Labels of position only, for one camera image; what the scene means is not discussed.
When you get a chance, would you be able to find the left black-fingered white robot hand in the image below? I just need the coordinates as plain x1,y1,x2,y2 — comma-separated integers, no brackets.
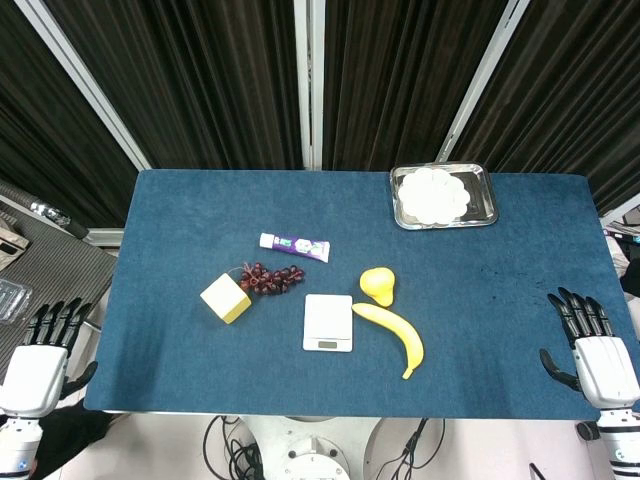
0,297,99,419

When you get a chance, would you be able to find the right black-fingered white robot hand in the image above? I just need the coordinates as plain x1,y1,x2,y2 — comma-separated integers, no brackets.
538,286,640,412

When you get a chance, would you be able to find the yellow cube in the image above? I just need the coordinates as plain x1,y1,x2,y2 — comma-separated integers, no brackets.
199,273,253,325

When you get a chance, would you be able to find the white kitchen scale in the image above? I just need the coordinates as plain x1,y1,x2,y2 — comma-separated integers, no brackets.
302,293,354,353

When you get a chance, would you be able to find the clear plastic packaging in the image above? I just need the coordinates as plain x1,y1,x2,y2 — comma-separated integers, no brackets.
0,277,34,326

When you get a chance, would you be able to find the brown cardboard box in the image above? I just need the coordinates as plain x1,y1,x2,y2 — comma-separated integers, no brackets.
0,214,30,272

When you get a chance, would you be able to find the foil-wrapped grey pipe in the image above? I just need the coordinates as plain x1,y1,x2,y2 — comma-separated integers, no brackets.
0,179,90,240

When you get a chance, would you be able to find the blue felt table mat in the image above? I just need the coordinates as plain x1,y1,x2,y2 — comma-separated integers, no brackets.
83,168,640,421

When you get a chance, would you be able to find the yellow banana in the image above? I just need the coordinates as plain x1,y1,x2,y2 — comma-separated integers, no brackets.
351,302,426,381

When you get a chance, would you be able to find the rectangular steel tray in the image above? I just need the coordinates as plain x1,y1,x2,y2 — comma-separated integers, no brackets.
389,160,500,231

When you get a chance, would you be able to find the white flower-shaped plate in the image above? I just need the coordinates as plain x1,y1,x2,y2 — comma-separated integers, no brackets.
398,167,472,225

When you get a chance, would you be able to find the yellow pear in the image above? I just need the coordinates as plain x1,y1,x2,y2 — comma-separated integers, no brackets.
359,267,396,307

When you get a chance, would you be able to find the dark pleated curtain panel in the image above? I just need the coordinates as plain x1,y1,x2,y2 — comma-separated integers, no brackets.
43,0,305,170
0,0,139,229
322,0,507,171
449,0,640,216

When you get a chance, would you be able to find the dark red grape bunch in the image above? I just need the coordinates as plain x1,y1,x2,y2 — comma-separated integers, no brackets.
238,262,305,297

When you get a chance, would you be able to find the white robot torso base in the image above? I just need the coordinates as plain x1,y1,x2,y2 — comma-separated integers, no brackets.
244,415,382,480

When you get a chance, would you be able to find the purple white toothpaste tube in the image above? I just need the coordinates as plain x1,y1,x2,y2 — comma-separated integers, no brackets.
259,232,332,264

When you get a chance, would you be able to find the black cable bundle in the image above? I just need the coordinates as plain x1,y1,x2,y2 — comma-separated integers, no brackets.
202,415,265,480

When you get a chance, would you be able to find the white metal frame post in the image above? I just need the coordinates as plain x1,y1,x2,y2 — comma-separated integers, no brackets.
293,0,326,170
14,0,152,171
435,0,531,162

